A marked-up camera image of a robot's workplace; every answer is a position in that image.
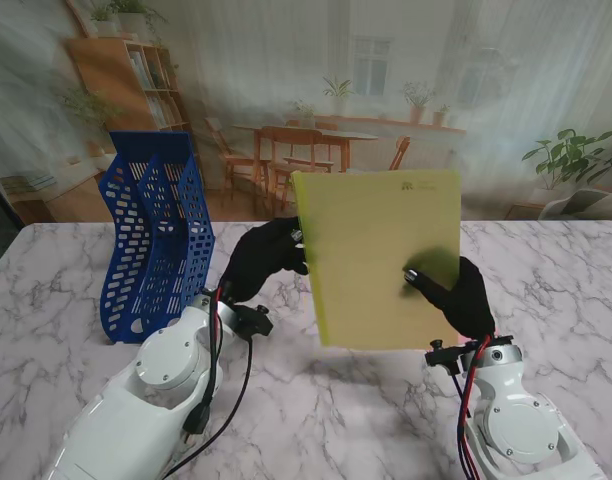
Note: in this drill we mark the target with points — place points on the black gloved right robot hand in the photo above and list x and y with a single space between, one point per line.
466 305

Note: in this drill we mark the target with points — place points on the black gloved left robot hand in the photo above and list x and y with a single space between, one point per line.
261 255

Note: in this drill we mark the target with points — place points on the yellow-green translucent file folder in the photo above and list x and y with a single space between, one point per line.
366 240

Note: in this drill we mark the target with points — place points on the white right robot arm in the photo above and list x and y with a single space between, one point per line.
516 430

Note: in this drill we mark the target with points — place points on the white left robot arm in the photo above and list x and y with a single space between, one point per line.
136 415

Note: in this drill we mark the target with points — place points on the blue perforated plastic file rack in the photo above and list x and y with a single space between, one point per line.
161 150

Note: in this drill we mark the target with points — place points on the printed room scene backdrop cloth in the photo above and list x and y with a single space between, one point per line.
306 75

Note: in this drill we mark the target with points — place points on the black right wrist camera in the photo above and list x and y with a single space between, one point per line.
443 357

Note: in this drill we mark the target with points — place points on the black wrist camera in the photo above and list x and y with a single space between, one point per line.
443 357
253 322

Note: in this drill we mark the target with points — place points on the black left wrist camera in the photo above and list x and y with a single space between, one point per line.
253 322

